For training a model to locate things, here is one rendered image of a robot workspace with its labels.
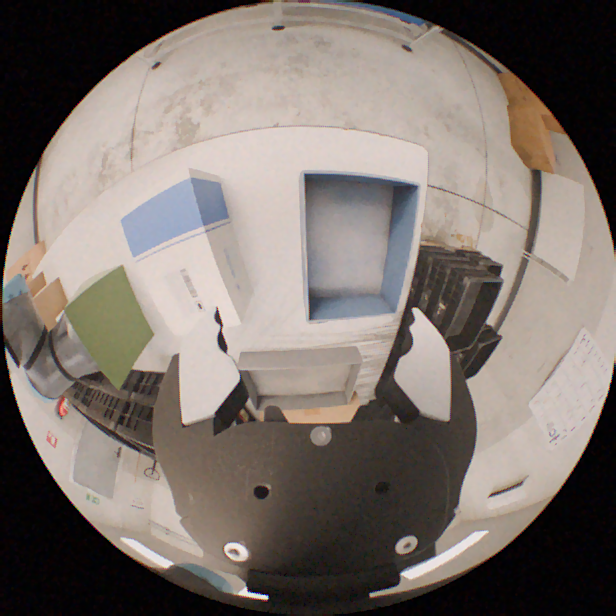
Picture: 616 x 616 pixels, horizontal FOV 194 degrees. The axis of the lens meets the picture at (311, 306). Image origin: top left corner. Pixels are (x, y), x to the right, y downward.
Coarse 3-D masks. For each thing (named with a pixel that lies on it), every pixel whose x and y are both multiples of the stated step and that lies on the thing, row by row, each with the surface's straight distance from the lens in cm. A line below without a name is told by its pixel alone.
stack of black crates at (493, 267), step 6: (456, 252) 130; (462, 252) 128; (468, 252) 133; (474, 252) 146; (468, 258) 123; (474, 258) 123; (480, 258) 130; (486, 258) 140; (480, 264) 117; (486, 264) 143; (492, 264) 128; (498, 264) 135; (492, 270) 146; (498, 270) 143; (498, 276) 143
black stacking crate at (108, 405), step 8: (96, 392) 83; (104, 392) 76; (88, 400) 85; (96, 400) 80; (104, 400) 75; (112, 400) 71; (120, 400) 68; (96, 408) 77; (104, 408) 73; (112, 408) 69; (120, 408) 66; (128, 408) 66; (104, 416) 70; (112, 416) 67; (120, 416) 65; (120, 424) 65; (112, 432) 96; (136, 448) 106; (152, 456) 103
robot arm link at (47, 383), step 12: (36, 348) 46; (48, 348) 47; (36, 360) 47; (48, 360) 47; (24, 372) 55; (36, 372) 48; (48, 372) 48; (60, 372) 46; (36, 384) 51; (48, 384) 49; (60, 384) 49; (36, 396) 54; (48, 396) 52; (60, 396) 55
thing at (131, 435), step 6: (120, 426) 60; (120, 432) 59; (126, 432) 57; (132, 432) 56; (138, 432) 54; (126, 438) 63; (132, 438) 55; (138, 438) 53; (144, 438) 52; (150, 438) 50; (138, 444) 66; (144, 444) 51; (150, 444) 50
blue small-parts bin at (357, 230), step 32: (320, 192) 28; (352, 192) 29; (384, 192) 31; (416, 192) 26; (320, 224) 28; (352, 224) 29; (384, 224) 31; (416, 224) 26; (320, 256) 29; (352, 256) 30; (384, 256) 33; (320, 288) 31; (352, 288) 33; (384, 288) 34; (320, 320) 26
